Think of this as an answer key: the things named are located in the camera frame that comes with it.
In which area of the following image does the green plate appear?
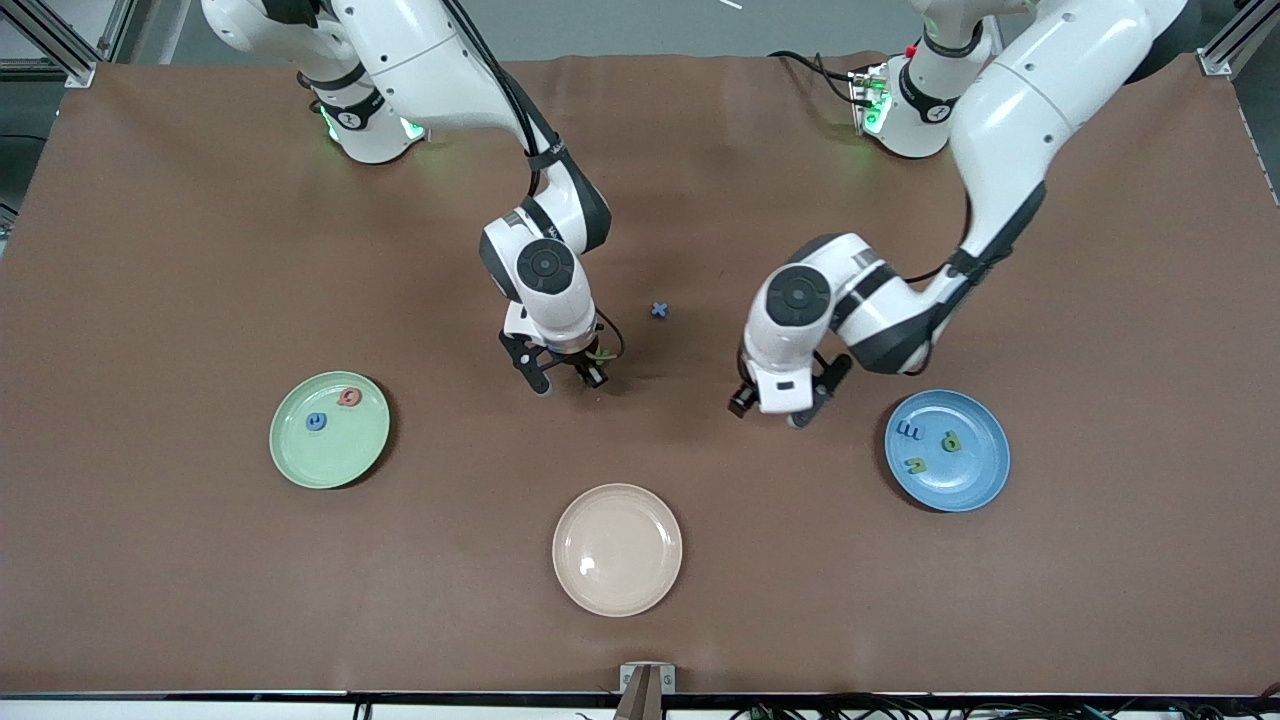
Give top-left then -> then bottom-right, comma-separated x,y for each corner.
269,371 -> 392,490

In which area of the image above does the beige plate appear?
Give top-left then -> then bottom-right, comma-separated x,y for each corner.
552,483 -> 684,618

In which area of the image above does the left arm base connector plate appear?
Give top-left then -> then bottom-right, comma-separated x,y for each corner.
848,65 -> 891,136

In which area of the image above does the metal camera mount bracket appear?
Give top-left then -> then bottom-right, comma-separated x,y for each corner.
615,662 -> 677,720

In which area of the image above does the black left arm base cable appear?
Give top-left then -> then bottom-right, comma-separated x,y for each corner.
768,50 -> 866,106

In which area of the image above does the black cable bundle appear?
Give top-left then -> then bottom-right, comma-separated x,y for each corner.
730,690 -> 1280,720

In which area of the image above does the blue plate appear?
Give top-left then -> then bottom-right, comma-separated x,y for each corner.
884,389 -> 1011,513

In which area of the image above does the aluminium frame profile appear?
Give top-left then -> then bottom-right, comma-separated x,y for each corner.
0,0 -> 136,89
1197,0 -> 1280,79

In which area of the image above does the brown table mat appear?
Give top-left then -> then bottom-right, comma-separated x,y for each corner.
0,52 -> 1280,698

